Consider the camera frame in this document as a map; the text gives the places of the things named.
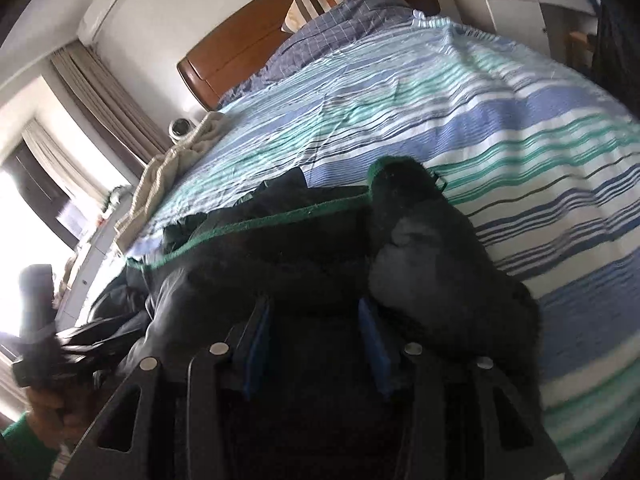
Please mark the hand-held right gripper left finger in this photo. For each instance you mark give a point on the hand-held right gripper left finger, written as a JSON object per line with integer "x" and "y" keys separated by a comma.
{"x": 256, "y": 355}

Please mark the wooden headboard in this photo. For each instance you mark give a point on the wooden headboard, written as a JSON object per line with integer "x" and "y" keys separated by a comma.
{"x": 240, "y": 50}

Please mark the white desk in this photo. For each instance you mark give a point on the white desk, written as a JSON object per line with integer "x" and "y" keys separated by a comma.
{"x": 505, "y": 5}

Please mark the white round fan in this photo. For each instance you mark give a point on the white round fan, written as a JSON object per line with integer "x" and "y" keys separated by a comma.
{"x": 180, "y": 128}

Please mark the black puffer jacket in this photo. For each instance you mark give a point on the black puffer jacket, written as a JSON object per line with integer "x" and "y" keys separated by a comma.
{"x": 300, "y": 245}

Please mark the beige curtain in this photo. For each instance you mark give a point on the beige curtain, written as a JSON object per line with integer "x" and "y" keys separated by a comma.
{"x": 115, "y": 105}

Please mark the person's left hand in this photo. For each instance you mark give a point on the person's left hand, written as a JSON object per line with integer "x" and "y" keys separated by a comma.
{"x": 55, "y": 415}

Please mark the chair with black coat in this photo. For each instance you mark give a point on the chair with black coat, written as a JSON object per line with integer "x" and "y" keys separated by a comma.
{"x": 617, "y": 50}

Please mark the blue checked pillow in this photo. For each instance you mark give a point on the blue checked pillow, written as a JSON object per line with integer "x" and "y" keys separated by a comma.
{"x": 345, "y": 30}

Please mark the cream fleece blanket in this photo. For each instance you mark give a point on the cream fleece blanket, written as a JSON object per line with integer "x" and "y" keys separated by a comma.
{"x": 160, "y": 175}

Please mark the striped duvet bed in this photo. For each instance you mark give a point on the striped duvet bed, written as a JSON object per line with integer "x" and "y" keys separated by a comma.
{"x": 500, "y": 125}

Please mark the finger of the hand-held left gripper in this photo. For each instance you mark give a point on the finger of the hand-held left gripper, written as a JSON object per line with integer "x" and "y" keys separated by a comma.
{"x": 90, "y": 340}

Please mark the wooden stool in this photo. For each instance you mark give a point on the wooden stool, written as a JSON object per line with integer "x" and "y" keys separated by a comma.
{"x": 580, "y": 42}

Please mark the person's left forearm green sleeve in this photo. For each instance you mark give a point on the person's left forearm green sleeve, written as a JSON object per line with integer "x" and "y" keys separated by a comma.
{"x": 25, "y": 447}

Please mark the white window drawer cabinet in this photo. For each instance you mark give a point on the white window drawer cabinet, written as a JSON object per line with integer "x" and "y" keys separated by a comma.
{"x": 87, "y": 270}

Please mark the sheer white curtain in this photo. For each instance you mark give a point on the sheer white curtain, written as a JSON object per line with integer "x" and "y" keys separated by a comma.
{"x": 70, "y": 160}

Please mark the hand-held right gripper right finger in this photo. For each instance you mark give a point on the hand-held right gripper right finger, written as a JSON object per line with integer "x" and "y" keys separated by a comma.
{"x": 375, "y": 350}

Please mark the brown striped pillow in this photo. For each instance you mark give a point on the brown striped pillow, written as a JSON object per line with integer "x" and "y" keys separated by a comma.
{"x": 312, "y": 5}

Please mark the white air conditioner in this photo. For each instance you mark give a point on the white air conditioner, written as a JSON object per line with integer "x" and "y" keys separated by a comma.
{"x": 102, "y": 7}

